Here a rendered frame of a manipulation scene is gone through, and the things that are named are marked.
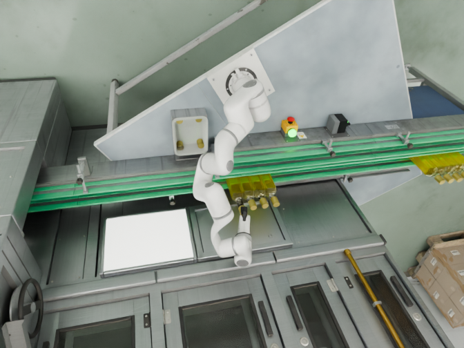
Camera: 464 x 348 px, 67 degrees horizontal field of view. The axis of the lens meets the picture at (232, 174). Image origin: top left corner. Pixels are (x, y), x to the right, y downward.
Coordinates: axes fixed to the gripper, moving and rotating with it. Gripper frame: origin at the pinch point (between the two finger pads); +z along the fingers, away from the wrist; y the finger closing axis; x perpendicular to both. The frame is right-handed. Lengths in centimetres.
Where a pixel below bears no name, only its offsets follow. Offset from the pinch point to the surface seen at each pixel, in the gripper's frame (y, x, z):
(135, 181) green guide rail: 3, 55, 14
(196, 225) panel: -12.4, 22.7, 0.8
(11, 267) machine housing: 11, 84, -45
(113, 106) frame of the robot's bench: 15, 78, 63
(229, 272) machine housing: -15.1, 4.9, -23.3
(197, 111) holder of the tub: 33, 26, 35
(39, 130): 21, 103, 26
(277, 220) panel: -11.8, -18.4, 7.4
